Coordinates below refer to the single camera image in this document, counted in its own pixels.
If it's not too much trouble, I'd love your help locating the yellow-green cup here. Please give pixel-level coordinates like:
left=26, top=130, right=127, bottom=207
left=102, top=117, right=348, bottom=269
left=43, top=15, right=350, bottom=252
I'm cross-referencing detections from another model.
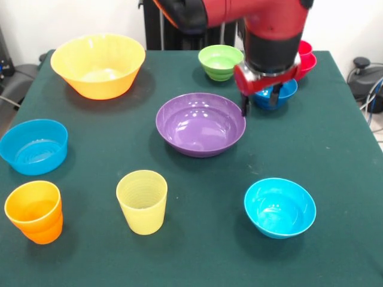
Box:
left=115, top=169, right=169, bottom=236

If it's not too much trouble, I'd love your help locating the dark blue bowl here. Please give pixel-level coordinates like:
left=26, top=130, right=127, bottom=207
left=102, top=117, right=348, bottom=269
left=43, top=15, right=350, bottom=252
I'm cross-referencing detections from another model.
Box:
left=253, top=78, right=299, bottom=111

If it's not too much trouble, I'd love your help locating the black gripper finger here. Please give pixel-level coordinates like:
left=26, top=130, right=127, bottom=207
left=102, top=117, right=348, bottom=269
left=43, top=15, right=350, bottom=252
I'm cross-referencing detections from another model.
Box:
left=269, top=83, right=284, bottom=106
left=241, top=94, right=251, bottom=118

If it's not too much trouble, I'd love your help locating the red-pink bowl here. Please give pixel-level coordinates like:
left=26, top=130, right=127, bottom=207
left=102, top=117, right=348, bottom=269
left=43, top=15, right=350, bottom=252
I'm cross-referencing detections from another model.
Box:
left=295, top=52, right=318, bottom=82

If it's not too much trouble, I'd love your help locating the cyan bowl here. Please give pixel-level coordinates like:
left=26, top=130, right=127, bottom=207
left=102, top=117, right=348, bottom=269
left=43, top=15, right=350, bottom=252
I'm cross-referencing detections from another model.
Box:
left=243, top=177, right=317, bottom=239

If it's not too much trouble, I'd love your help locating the large purple bowl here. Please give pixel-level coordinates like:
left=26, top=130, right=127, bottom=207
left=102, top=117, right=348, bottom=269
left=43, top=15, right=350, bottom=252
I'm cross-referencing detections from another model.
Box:
left=155, top=92, right=247, bottom=158

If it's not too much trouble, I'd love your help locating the dark green tablecloth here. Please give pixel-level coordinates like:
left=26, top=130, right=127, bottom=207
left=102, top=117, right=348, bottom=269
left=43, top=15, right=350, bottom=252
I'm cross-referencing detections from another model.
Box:
left=0, top=49, right=383, bottom=287

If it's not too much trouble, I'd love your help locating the large orange bowl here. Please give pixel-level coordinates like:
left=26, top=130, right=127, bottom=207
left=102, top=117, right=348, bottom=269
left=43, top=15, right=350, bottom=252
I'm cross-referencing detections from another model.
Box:
left=50, top=33, right=147, bottom=100

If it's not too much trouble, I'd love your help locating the red-pink cup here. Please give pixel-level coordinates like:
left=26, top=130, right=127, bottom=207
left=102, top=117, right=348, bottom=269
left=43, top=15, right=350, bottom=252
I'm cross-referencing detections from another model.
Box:
left=298, top=40, right=314, bottom=57

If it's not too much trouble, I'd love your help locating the black device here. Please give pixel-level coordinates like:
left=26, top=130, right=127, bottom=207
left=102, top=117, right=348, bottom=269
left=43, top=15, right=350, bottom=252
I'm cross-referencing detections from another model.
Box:
left=0, top=26, right=16, bottom=81

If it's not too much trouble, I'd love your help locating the grey pedestal foot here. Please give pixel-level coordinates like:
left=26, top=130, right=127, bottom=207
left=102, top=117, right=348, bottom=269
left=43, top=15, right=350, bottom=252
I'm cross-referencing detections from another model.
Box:
left=346, top=57, right=383, bottom=101
left=5, top=53, right=48, bottom=102

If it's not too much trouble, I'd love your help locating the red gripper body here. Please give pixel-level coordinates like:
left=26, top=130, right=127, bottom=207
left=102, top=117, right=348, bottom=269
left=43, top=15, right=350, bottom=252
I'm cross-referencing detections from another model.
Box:
left=233, top=53, right=303, bottom=98

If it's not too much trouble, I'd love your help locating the blue ribbed bowl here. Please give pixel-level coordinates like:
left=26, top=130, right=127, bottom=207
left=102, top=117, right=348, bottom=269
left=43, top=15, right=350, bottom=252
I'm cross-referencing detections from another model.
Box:
left=0, top=118, right=69, bottom=176

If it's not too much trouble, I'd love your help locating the green bowl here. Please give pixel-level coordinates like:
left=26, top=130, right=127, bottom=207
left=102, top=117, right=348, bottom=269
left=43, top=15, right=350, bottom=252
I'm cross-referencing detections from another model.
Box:
left=197, top=44, right=245, bottom=82

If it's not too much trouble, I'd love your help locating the orange cup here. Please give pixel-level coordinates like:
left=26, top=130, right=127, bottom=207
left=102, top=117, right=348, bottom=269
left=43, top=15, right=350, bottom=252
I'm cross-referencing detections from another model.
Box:
left=4, top=179, right=64, bottom=245

